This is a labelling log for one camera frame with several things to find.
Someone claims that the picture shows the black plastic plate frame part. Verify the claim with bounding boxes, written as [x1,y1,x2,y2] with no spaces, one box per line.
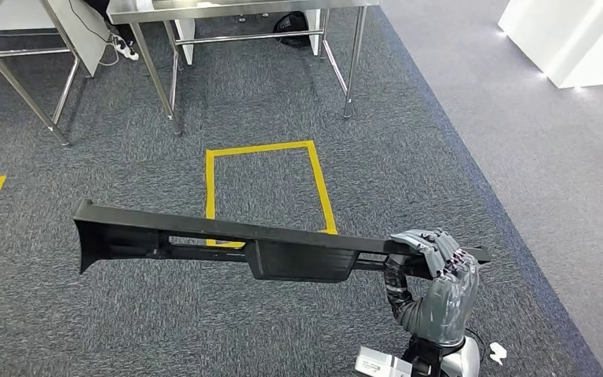
[73,199,492,284]

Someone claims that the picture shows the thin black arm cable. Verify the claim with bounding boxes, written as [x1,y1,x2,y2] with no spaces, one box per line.
[465,328,487,360]

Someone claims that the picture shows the steel side table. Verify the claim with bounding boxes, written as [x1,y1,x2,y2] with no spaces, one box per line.
[0,0,82,148]

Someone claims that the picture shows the white display plinth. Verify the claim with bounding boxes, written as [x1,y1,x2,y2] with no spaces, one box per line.
[498,0,603,90]

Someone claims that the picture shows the white power strip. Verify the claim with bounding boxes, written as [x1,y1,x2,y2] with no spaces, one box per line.
[113,35,141,62]

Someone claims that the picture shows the steel workbench table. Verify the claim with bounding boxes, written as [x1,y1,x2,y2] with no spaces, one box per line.
[106,0,383,137]

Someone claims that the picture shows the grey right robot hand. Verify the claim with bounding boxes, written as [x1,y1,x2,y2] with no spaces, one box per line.
[383,229,481,349]

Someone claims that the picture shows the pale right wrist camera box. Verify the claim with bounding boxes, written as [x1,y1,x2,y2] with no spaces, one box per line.
[354,346,415,377]

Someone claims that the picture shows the white board panel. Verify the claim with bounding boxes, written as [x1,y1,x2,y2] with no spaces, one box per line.
[0,0,111,78]

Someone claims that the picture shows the white paper scrap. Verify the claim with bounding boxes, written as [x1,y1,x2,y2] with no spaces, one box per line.
[488,342,509,366]

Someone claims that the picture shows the black round bag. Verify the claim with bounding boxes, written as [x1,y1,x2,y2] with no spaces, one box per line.
[272,11,310,49]

